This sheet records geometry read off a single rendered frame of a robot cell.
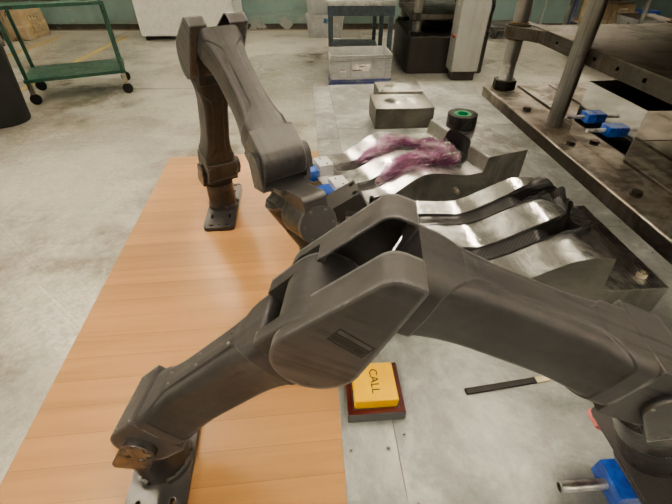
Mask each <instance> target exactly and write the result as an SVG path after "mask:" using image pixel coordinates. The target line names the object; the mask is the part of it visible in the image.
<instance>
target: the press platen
mask: <svg viewBox="0 0 672 504"><path fill-rule="evenodd" d="M579 25H580V24H576V25H545V24H532V23H530V22H528V23H515V22H513V21H511V22H508V23H507V24H506V26H505V30H504V34H503V36H504V38H506V39H507V40H510V41H529V42H535V43H539V44H541V45H544V46H546V47H548V48H550V49H552V50H554V51H557V52H559V53H561V54H563V55H565V56H567V57H568V56H569V54H570V51H571V48H572V45H573V42H574V39H575V36H576V33H577V31H578V28H579ZM585 65H587V66H589V67H591V68H593V69H595V70H598V71H600V72H602V73H604V74H606V75H608V76H611V77H613V78H615V79H617V80H619V81H621V82H624V83H626V84H628V85H630V86H632V87H634V88H637V89H639V90H641V91H643V92H645V93H647V94H649V95H652V96H654V97H656V98H658V99H660V100H662V101H665V102H667V103H669V104H671V105H672V19H669V20H667V21H665V22H664V23H650V24H600V26H599V28H598V31H597V34H596V36H595V39H594V42H593V44H592V47H591V49H590V52H589V55H588V57H587V60H586V62H585Z"/></svg>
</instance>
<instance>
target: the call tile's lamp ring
mask: <svg viewBox="0 0 672 504"><path fill-rule="evenodd" d="M391 364H392V369H393V374H394V378H395V383H396V388H397V392H398V397H399V405H400V407H390V408H375V409H361V410H353V403H352V394H351V385H350V383H349V384H347V385H346V393H347V403H348V413H349V415H364V414H378V413H393V412H406V410H405V405H404V401H403V396H402V391H401V387H400V382H399V378H398V373H397V369H396V364H395V362H393V363H391Z"/></svg>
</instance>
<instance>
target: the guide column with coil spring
mask: <svg viewBox="0 0 672 504"><path fill-rule="evenodd" d="M608 2H609V0H588V2H587V5H586V8H585V11H584V13H583V16H582V19H581V22H580V25H579V28H578V31H577V33H576V36H575V39H574V42H573V45H572V48H571V51H570V54H569V56H568V59H567V62H566V65H565V68H564V71H563V74H562V76H561V79H560V82H559V85H558V88H557V91H556V94H555V97H554V99H553V102H552V105H551V108H550V111H549V114H548V117H547V120H546V122H545V124H546V125H547V126H550V127H561V126H562V124H563V121H564V118H565V116H566V113H567V110H568V108H569V105H570V102H571V100H572V97H573V95H574V92H575V89H576V87H577V84H578V81H579V79H580V76H581V73H582V71H583V68H584V65H585V62H586V60H587V57H588V55H589V52H590V49H591V47H592V44H593V42H594V39H595V36H596V34H597V31H598V28H599V26H600V23H601V20H602V18H603V15H604V12H605V10H606V7H607V5H608Z"/></svg>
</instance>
